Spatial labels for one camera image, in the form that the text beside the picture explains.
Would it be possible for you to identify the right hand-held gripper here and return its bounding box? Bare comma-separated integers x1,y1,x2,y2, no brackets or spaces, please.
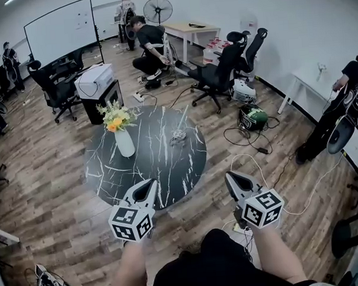
224,168,286,232

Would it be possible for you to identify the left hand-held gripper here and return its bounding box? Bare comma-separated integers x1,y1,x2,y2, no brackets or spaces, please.
106,178,162,244

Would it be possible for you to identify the patterned black and white cup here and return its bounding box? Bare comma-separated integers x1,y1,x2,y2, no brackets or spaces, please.
168,127,188,147

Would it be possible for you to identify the person's left forearm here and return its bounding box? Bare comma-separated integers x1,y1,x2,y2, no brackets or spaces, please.
105,239,148,286

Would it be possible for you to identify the person's right forearm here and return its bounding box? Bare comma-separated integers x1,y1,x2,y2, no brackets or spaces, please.
251,223,308,286

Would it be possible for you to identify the white ceramic vase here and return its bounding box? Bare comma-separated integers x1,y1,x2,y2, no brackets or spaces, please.
113,126,136,159

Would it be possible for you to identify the green and black backpack rig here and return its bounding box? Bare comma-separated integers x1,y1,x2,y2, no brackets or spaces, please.
237,103,270,133

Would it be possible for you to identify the yellow and orange flower bouquet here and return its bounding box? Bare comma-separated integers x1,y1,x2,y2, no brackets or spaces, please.
95,98,140,134

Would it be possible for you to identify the person's black clothing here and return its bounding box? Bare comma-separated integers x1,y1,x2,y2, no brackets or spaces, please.
141,221,318,286

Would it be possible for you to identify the white backpack rig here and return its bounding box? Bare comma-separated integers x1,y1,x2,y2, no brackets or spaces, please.
231,77,258,105

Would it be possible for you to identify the black cabinet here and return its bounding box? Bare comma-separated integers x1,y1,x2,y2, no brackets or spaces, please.
79,79,126,127

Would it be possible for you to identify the black bag on floor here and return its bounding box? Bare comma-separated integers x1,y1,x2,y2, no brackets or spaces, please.
144,78,164,91

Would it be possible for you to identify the black office chair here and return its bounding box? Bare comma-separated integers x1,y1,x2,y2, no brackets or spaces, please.
25,49,88,126
185,30,254,116
231,27,271,83

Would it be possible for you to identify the white desk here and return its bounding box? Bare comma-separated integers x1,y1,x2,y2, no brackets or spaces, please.
275,68,339,126

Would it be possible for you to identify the black stool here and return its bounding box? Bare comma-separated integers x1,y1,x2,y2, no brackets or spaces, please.
328,209,358,260

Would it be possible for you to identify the white printer box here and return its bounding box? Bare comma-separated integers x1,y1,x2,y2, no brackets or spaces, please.
72,62,117,100

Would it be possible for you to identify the wooden table with white legs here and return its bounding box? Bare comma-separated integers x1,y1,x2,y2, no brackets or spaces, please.
161,19,223,66

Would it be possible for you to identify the large whiteboard on stand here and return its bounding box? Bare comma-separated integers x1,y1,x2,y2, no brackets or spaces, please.
22,0,105,71

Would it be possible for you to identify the black standing fan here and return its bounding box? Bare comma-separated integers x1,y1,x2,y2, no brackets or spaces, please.
142,0,174,28

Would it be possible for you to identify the long white cable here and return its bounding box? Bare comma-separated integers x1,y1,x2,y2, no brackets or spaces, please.
217,147,349,232

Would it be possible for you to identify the black power adapter with cable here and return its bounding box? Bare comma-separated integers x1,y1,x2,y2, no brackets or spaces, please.
222,115,283,157

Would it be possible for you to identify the pile of gear and cables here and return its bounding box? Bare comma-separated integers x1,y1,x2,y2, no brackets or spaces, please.
22,261,76,286

